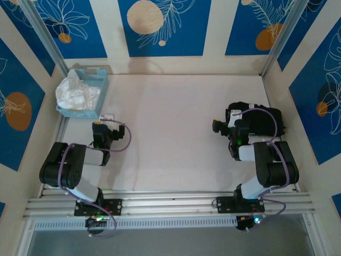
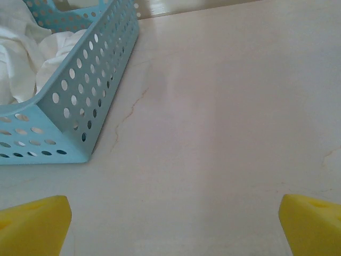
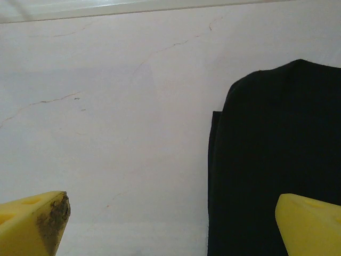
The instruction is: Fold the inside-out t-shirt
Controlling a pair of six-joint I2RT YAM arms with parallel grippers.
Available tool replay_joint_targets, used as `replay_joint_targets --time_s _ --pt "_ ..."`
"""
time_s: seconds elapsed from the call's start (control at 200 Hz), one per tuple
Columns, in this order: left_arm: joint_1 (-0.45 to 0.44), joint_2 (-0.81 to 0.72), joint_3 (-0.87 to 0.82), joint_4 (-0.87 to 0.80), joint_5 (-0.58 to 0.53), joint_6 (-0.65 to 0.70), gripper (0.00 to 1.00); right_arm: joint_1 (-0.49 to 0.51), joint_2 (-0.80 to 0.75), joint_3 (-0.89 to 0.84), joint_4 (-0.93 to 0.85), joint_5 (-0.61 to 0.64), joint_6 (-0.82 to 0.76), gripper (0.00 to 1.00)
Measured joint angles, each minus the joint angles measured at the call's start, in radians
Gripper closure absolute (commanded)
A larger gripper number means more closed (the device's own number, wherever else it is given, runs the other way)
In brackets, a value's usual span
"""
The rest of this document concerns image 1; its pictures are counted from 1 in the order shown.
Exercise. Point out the white t-shirt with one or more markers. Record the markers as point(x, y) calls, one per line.
point(76, 93)

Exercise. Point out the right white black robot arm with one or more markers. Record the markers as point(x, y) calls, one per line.
point(274, 165)

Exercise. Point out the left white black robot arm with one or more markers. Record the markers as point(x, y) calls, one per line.
point(73, 162)

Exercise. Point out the black folded t-shirt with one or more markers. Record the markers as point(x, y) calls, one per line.
point(266, 120)

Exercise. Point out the light blue plastic basket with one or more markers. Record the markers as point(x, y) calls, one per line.
point(102, 80)

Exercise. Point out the black controller board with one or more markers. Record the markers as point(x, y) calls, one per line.
point(247, 224)
point(96, 222)

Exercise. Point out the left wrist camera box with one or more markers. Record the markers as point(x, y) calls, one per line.
point(108, 117)

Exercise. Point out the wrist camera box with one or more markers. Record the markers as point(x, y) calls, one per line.
point(108, 117)
point(234, 116)

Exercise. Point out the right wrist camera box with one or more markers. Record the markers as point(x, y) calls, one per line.
point(234, 116)

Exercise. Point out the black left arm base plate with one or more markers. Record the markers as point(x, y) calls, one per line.
point(114, 206)

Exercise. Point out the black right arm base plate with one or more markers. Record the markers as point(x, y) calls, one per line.
point(223, 204)

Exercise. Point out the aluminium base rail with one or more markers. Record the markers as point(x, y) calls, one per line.
point(173, 202)

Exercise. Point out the aluminium frame post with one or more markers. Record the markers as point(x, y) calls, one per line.
point(282, 37)
point(45, 37)

